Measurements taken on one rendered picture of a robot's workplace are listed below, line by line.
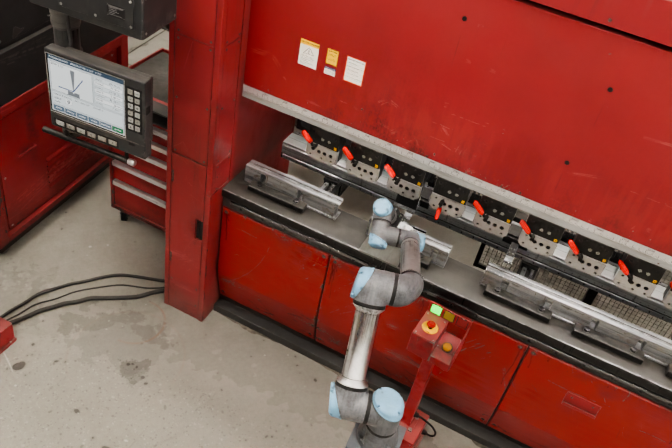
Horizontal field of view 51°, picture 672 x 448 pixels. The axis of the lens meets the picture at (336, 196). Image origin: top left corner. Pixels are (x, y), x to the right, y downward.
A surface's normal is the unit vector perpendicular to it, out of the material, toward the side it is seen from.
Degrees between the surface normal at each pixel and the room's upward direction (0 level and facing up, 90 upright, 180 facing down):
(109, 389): 0
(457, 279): 0
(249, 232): 90
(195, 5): 90
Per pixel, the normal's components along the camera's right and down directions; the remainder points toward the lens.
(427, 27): -0.43, 0.51
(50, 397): 0.16, -0.77
